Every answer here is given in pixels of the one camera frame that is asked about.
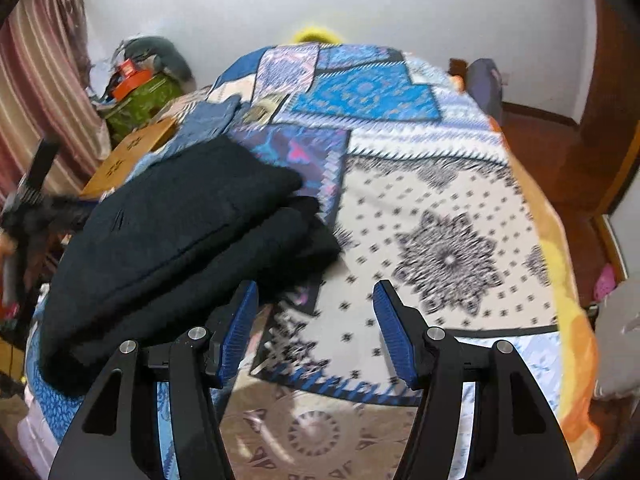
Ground yellow plush item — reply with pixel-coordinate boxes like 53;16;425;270
291;25;343;44

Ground orange red box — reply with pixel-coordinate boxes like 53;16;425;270
112;58;153;101

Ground orange yellow blanket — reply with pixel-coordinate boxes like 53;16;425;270
501;138;600;470

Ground blue patchwork bedspread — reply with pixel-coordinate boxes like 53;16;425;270
28;44;560;479

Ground folded blue jeans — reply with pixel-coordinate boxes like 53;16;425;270
127;94;250;181

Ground brown wooden door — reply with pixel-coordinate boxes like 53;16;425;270
579;0;639;214

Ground wooden lap desk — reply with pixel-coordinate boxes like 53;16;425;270
80;118;177;198

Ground striped pink curtain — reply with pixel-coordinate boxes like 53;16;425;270
1;0;111;196

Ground green patterned bag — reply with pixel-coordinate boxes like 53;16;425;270
102;74;183;143

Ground grey pillow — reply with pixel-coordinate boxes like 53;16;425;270
124;36;193;84

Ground grey purple bag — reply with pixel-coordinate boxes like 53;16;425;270
465;58;503;125

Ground black pants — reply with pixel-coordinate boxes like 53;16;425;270
39;136;341;396

